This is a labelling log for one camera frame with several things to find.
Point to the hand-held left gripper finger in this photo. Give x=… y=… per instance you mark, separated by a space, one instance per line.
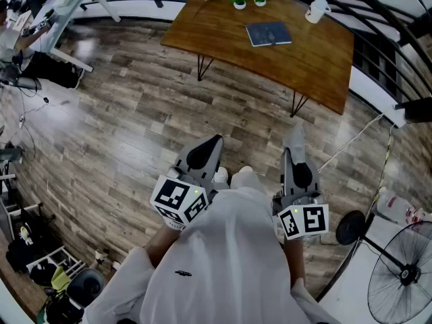
x=216 y=164
x=182 y=157

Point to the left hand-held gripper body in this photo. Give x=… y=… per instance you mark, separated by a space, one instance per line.
x=177 y=197

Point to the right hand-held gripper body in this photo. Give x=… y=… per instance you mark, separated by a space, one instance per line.
x=305 y=218

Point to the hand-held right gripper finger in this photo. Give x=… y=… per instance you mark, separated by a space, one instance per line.
x=287 y=177
x=315 y=182

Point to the dark blue notebook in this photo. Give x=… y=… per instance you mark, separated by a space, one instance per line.
x=268 y=34

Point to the person's right forearm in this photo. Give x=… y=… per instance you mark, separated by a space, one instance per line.
x=295 y=258

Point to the person's left forearm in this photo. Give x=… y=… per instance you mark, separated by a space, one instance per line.
x=162 y=245

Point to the person's white shoe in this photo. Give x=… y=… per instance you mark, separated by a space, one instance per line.
x=246 y=169
x=221 y=175

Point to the person's light trousers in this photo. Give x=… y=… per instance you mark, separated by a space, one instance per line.
x=246 y=181

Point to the black standing fan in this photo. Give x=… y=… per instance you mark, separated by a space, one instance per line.
x=351 y=228

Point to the black hairpin table leg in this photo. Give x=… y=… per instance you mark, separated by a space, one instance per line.
x=293 y=111
x=199 y=74

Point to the person's white shirt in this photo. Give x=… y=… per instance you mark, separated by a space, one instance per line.
x=219 y=265

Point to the clear plastic bottle red label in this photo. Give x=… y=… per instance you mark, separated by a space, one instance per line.
x=393 y=202

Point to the grey rounded device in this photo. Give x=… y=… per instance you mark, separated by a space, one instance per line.
x=86 y=285

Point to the white metal rack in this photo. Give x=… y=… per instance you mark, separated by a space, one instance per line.
x=54 y=256

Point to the yellow green paper bag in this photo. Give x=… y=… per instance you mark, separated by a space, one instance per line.
x=60 y=278

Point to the black bag white print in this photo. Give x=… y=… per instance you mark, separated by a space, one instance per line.
x=42 y=274

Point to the black and white equipment case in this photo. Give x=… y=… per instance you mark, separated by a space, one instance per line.
x=62 y=310

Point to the black backpack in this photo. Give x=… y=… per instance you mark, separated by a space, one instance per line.
x=18 y=253

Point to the grey office chair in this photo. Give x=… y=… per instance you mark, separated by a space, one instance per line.
x=30 y=83

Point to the white printed cup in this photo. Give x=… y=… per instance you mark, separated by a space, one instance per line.
x=315 y=10

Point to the white shelf frame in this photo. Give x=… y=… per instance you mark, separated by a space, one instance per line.
x=6 y=208

